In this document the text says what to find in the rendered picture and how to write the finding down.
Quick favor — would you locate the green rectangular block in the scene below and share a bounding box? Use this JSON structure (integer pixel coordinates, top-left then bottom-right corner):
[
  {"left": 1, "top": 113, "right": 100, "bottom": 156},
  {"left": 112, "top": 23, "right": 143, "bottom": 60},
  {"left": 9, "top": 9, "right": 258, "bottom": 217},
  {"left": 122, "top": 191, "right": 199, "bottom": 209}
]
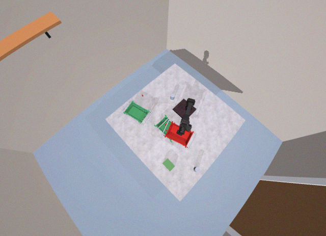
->
[{"left": 163, "top": 159, "right": 175, "bottom": 171}]

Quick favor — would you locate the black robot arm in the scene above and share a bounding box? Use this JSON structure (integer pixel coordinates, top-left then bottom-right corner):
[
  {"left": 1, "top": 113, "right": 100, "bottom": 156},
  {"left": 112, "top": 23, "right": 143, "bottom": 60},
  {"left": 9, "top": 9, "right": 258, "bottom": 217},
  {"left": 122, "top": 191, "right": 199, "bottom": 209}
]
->
[{"left": 178, "top": 98, "right": 195, "bottom": 135}]

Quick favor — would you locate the green plastic tray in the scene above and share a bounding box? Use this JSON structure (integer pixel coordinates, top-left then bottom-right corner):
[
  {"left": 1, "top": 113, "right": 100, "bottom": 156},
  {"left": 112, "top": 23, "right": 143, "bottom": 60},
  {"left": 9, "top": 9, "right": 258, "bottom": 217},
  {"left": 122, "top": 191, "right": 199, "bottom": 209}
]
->
[
  {"left": 121, "top": 99, "right": 152, "bottom": 125},
  {"left": 154, "top": 115, "right": 172, "bottom": 135}
]

